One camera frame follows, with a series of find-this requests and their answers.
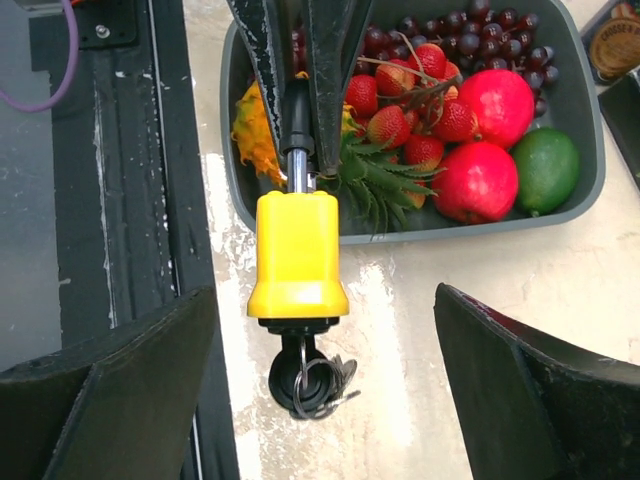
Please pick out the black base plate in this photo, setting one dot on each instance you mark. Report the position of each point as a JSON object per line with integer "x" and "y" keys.
{"x": 128, "y": 203}

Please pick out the red apple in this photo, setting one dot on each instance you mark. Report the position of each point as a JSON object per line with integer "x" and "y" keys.
{"x": 478, "y": 184}

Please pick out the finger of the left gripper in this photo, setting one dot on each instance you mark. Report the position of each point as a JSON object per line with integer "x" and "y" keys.
{"x": 264, "y": 28}
{"x": 334, "y": 32}

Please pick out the red pomegranate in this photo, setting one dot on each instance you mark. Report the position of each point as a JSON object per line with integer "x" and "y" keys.
{"x": 503, "y": 103}

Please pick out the silver keys of yellow padlock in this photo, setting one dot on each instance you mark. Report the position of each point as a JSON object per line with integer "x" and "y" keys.
{"x": 338, "y": 375}

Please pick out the yellow black padlock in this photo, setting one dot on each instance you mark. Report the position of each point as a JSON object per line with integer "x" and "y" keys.
{"x": 298, "y": 294}

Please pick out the orange dragon fruit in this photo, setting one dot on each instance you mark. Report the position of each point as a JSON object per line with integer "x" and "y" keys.
{"x": 251, "y": 132}

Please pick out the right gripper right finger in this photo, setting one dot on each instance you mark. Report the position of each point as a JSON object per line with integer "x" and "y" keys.
{"x": 533, "y": 406}

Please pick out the black green box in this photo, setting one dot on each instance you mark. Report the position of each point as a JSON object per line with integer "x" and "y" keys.
{"x": 619, "y": 105}

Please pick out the dark red grape bunch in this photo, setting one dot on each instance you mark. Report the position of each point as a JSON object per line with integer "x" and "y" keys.
{"x": 474, "y": 38}

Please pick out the tin can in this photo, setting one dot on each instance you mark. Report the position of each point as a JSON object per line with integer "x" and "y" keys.
{"x": 611, "y": 40}

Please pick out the green avocado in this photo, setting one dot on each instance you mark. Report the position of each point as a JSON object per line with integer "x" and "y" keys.
{"x": 548, "y": 165}

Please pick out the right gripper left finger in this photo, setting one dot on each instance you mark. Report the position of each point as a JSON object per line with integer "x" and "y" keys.
{"x": 117, "y": 406}

